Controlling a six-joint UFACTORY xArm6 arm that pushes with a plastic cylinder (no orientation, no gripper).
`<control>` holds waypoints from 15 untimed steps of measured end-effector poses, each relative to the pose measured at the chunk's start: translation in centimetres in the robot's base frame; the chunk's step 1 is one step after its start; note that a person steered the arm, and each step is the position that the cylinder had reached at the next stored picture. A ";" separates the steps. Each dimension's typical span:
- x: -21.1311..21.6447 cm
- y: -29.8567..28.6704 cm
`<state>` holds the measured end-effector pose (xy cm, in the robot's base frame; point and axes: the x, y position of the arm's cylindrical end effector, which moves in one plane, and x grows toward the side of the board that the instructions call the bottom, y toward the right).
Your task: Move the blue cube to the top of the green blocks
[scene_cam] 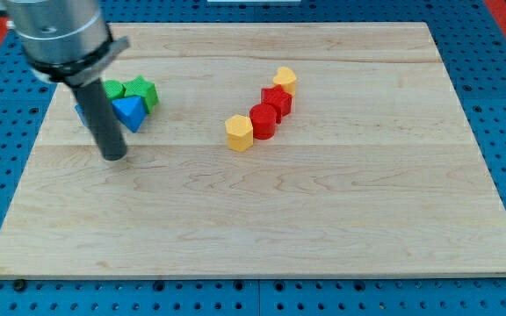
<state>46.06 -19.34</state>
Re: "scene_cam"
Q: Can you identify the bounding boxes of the green star block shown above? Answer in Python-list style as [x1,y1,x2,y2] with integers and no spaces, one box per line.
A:
[122,75,159,114]

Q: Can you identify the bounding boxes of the light wooden board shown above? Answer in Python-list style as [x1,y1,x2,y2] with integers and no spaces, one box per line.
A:
[0,22,506,280]

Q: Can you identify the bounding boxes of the yellow heart block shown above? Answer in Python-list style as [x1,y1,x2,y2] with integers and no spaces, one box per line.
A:
[272,67,297,97]

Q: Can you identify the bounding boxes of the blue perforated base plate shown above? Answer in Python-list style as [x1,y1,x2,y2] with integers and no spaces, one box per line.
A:
[0,0,506,315]

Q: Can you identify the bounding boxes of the red star block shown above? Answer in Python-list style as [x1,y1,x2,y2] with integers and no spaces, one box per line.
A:
[261,85,293,124]

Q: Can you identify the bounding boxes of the yellow hexagon block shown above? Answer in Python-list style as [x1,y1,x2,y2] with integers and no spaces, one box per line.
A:
[225,114,253,152]

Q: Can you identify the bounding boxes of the blue triangle block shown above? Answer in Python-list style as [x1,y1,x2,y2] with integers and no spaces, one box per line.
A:
[112,97,147,133]

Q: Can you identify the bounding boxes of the red cylinder block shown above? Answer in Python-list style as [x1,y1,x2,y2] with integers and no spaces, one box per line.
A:
[249,104,277,140]

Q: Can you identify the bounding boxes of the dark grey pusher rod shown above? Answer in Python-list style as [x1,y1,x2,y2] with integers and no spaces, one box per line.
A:
[72,79,127,161]

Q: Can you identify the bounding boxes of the green round block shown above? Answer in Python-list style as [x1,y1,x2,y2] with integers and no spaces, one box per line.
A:
[103,80,126,100]

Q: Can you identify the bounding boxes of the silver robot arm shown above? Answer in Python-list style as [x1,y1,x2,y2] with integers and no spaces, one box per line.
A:
[3,0,130,88]

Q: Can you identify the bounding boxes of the blue cube block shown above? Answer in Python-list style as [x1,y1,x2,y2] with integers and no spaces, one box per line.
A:
[74,104,89,128]

